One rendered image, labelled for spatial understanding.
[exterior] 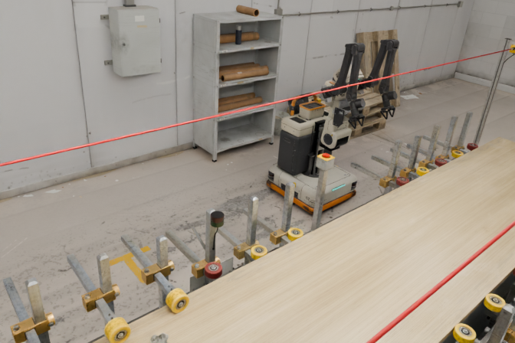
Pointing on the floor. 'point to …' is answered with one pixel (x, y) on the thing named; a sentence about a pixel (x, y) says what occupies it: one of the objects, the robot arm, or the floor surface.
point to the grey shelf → (245, 55)
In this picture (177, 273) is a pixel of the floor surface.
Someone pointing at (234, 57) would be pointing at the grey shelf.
